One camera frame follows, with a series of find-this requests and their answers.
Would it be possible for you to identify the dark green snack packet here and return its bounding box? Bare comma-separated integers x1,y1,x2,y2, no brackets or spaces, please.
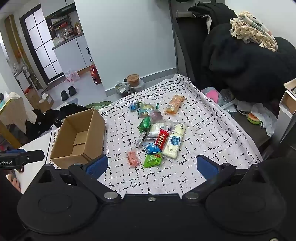
138,116,152,133

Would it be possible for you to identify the black glass-paned door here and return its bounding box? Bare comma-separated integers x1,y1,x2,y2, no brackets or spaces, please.
20,2,64,85

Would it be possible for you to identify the pink sausage packet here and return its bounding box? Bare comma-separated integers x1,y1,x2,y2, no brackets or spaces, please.
126,149,140,168

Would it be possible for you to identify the white kitchen wall cabinet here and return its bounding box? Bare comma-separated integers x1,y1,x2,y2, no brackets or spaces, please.
40,0,75,18

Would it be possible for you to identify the clear purple snack packet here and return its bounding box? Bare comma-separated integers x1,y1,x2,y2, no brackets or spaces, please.
148,109,163,122

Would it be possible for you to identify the black fleece coat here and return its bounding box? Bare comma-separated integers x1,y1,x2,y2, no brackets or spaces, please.
200,23,296,102

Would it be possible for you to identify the clear plastic container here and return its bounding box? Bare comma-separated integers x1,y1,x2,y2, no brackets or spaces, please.
220,89,238,112

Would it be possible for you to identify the person's left hand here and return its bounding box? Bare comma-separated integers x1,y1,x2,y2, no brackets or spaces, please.
8,176,22,193

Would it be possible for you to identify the large white bread packet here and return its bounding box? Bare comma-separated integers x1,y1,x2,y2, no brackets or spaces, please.
161,123,186,160

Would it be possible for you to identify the burger-shaped toy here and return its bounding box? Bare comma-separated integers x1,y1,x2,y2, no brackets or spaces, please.
247,112,263,126

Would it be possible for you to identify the orange biscuit packet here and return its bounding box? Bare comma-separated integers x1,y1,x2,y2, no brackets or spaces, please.
164,95,186,115

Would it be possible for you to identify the dark plastic bag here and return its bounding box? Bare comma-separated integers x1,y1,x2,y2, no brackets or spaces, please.
115,81,131,95

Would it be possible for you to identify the green rug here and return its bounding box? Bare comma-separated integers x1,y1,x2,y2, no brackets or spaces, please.
84,101,113,109

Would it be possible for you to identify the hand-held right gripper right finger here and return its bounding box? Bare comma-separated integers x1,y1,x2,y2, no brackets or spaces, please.
182,155,270,204

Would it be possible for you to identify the beige dotted cloth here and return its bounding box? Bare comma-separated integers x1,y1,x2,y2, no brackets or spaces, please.
0,91,30,133

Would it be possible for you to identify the pack of water bottles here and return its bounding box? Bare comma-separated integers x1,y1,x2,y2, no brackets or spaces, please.
65,69,79,82

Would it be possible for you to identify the black bag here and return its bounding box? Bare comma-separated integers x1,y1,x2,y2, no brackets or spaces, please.
54,104,89,128

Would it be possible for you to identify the black clothing pile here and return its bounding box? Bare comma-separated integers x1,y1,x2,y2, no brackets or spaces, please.
25,108,60,142

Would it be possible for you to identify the red snack bar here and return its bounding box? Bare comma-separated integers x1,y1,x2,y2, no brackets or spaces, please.
155,129,170,149

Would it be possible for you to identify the shaggy beige cloth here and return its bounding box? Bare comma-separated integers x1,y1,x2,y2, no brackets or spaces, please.
230,10,278,52

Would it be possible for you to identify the jar with wooden lid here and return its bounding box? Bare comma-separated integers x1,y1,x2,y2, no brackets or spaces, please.
127,74,144,92

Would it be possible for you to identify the bright green snack packet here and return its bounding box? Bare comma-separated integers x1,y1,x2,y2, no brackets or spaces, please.
143,152,163,168

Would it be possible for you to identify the tall brown cardboard box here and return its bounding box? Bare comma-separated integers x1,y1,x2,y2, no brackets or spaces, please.
24,87,41,105

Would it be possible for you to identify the white plastic bag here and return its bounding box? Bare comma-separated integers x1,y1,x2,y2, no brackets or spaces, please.
251,103,281,137

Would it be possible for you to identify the small open cardboard box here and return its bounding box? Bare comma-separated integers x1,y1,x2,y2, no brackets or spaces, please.
35,93,55,112

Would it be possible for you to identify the blue snack packet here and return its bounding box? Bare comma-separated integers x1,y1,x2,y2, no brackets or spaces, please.
128,101,142,112
143,143,162,154

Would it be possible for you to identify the white black-patterned blanket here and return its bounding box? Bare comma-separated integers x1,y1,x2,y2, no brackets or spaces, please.
6,74,264,195

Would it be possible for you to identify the black jacket with pale lining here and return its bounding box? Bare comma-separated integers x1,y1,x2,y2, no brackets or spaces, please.
188,2,237,33

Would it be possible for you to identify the white kitchen base cabinet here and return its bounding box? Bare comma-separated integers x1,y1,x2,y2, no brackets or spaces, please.
52,35,93,72

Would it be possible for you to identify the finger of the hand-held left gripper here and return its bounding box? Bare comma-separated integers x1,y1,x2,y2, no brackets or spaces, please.
16,150,45,164
0,149,26,155

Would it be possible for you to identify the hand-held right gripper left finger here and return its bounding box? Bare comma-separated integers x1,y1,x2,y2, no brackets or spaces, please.
37,154,122,204

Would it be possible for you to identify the range hood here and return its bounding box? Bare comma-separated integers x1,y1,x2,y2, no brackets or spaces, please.
45,6,77,19

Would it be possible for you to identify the yellow-green snack packet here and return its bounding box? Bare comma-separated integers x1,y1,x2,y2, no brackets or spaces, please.
138,104,155,118

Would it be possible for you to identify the black chair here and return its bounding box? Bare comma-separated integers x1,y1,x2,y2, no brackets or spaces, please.
174,11,210,88

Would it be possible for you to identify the small clear dark-label packet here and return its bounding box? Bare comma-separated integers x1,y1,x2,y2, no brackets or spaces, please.
135,131,149,148

